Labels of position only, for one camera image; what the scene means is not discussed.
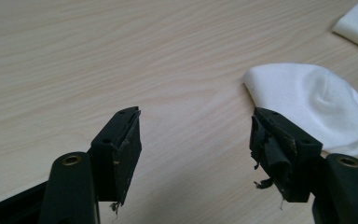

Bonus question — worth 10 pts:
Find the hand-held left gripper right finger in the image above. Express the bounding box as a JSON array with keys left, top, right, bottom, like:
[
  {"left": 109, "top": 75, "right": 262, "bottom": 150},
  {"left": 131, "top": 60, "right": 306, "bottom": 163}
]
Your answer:
[{"left": 249, "top": 106, "right": 324, "bottom": 210}]

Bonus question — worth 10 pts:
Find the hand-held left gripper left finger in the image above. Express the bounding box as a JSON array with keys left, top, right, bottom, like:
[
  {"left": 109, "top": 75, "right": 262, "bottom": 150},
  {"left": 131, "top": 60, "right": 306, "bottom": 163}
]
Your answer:
[{"left": 87, "top": 105, "right": 143, "bottom": 216}]

